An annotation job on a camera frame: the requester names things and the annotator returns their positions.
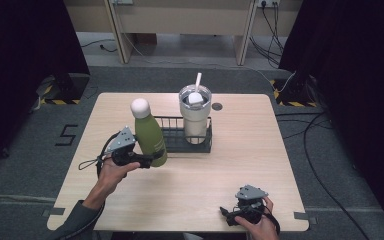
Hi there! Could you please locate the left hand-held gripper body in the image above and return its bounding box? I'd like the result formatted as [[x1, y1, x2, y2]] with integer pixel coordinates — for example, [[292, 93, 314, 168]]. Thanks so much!
[[105, 125, 145, 168]]

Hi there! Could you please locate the person's right hand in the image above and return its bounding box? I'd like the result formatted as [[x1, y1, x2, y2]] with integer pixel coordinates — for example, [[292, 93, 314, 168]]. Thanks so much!
[[234, 196, 280, 240]]

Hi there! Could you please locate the beige desk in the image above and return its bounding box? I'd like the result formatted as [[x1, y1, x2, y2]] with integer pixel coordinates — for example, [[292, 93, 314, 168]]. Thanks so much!
[[63, 0, 303, 66]]

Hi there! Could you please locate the person's left hand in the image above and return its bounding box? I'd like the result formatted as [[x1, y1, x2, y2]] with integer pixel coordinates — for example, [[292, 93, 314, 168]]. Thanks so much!
[[96, 157, 141, 198]]

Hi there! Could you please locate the black strap of right gripper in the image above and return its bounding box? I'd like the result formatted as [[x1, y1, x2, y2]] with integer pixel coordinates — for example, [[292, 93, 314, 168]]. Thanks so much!
[[263, 213, 281, 236]]

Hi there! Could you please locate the black strap of left gripper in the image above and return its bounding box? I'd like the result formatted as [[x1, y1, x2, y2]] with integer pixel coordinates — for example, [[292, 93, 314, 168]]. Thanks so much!
[[78, 131, 122, 178]]

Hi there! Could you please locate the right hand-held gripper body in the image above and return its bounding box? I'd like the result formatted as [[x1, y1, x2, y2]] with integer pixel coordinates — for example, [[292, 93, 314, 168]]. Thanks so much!
[[234, 184, 270, 225]]

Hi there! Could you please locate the white tumbler with straw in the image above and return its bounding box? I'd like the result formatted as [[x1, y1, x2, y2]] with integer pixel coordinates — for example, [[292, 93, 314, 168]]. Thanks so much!
[[178, 72, 213, 145]]

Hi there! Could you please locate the long black floor cable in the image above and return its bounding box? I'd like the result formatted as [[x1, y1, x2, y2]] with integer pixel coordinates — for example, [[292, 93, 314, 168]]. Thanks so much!
[[274, 111, 372, 240]]

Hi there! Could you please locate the black curtain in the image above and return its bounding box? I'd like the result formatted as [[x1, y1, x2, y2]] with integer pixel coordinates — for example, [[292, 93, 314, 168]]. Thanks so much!
[[278, 0, 384, 231], [0, 0, 91, 169]]

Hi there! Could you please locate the black wire basket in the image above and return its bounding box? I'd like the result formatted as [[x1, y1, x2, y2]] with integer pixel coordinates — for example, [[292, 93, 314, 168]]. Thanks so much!
[[153, 115, 214, 154]]

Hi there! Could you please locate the green bottle with white cap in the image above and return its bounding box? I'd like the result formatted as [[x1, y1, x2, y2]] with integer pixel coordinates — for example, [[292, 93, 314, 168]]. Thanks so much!
[[130, 97, 169, 168]]

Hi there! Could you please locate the black stand base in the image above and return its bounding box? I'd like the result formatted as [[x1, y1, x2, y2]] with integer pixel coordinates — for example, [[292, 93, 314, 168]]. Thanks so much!
[[36, 73, 91, 106], [269, 77, 318, 108]]

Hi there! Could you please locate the bundle of black cables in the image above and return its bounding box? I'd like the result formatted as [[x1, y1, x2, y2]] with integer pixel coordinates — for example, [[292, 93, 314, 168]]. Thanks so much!
[[249, 2, 286, 69]]

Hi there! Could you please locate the black strap of gripper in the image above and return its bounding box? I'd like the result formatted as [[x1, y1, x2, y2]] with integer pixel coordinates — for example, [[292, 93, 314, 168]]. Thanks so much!
[[263, 213, 281, 236], [78, 131, 122, 178]]

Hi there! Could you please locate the grey tape strip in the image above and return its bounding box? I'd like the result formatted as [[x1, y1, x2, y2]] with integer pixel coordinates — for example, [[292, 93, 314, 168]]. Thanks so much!
[[41, 207, 66, 218], [293, 211, 318, 225]]

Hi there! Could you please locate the white power outlet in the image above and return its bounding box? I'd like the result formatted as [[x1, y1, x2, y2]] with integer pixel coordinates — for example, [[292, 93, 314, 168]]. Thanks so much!
[[256, 0, 281, 9]]

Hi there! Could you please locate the short black floor cable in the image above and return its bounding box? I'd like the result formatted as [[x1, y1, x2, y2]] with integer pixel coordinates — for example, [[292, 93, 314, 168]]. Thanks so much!
[[80, 38, 118, 54]]

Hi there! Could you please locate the white floor cable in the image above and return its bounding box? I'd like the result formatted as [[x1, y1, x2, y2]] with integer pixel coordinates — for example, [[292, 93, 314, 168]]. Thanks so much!
[[121, 31, 296, 94]]

